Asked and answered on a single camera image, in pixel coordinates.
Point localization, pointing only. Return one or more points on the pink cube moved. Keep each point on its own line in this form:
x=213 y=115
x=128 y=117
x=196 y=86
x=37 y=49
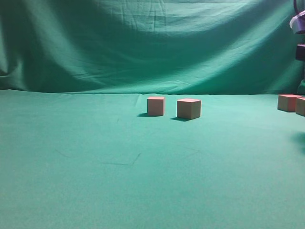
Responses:
x=155 y=106
x=189 y=108

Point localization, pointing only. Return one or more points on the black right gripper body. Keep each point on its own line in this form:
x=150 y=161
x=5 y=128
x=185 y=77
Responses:
x=300 y=52

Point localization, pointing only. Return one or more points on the pink cube right rear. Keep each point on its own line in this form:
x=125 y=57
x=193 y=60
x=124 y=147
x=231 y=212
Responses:
x=287 y=102

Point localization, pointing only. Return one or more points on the pink cube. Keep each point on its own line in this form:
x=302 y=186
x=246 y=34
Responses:
x=300 y=106
x=287 y=102

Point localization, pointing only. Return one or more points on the green cloth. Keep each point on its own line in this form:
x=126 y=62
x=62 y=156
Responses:
x=79 y=151

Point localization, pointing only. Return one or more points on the pink cube right front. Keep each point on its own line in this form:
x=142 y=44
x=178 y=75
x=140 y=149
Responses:
x=300 y=106

